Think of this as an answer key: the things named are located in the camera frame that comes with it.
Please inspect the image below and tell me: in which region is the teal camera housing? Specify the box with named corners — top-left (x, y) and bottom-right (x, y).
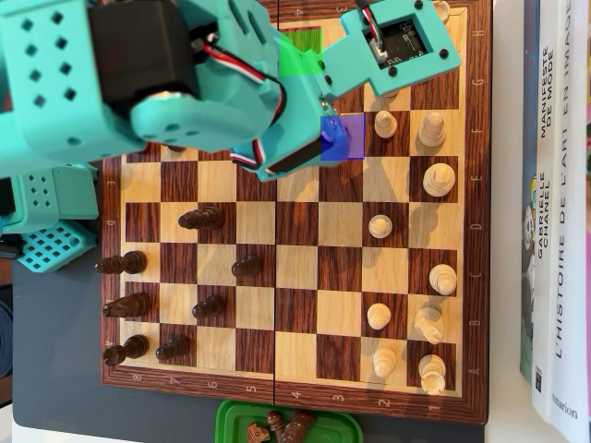
top-left (321, 0), bottom-right (464, 99)

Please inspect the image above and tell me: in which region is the dark blue rolled object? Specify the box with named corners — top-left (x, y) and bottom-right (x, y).
top-left (0, 299), bottom-right (16, 379)

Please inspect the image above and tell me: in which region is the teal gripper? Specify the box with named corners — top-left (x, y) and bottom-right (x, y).
top-left (230, 31), bottom-right (348, 182)

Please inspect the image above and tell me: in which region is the illustrated blue spine book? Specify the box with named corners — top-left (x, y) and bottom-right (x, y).
top-left (519, 0), bottom-right (542, 384)

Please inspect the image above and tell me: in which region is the cream knight chess piece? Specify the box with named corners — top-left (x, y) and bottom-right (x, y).
top-left (413, 306), bottom-right (445, 345)

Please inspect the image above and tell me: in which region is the thin camera cable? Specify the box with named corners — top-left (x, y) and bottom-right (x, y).
top-left (361, 0), bottom-right (388, 62)

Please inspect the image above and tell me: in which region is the dark brown bishop chess piece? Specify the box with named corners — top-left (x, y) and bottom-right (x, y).
top-left (95, 250), bottom-right (149, 276)

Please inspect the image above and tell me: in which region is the green plastic tray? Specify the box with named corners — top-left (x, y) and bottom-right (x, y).
top-left (215, 399), bottom-right (364, 443)

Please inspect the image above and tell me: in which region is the dark brown queen chess piece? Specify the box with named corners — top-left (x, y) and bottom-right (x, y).
top-left (282, 409), bottom-right (316, 443)

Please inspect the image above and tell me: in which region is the wooden chessboard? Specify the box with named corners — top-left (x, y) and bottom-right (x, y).
top-left (100, 0), bottom-right (491, 426)

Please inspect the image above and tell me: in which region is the dark grey mat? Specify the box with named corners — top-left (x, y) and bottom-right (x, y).
top-left (11, 230), bottom-right (487, 443)

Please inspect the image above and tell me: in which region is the dark brown rook chess piece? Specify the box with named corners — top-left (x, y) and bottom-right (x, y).
top-left (103, 333), bottom-right (151, 368)

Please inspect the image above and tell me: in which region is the dark brown knight chess piece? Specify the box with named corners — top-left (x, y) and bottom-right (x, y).
top-left (102, 292), bottom-right (152, 319)
top-left (246, 420), bottom-right (271, 443)

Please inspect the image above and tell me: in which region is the red white black servo cable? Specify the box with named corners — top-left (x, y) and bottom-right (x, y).
top-left (196, 32), bottom-right (288, 122)
top-left (229, 139), bottom-right (268, 168)

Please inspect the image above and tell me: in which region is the white Gabrielle Chanel book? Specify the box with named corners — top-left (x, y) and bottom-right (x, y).
top-left (529, 0), bottom-right (572, 425)

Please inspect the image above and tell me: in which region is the dark pawn centre left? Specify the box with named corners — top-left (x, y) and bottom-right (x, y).
top-left (177, 206), bottom-right (226, 232)

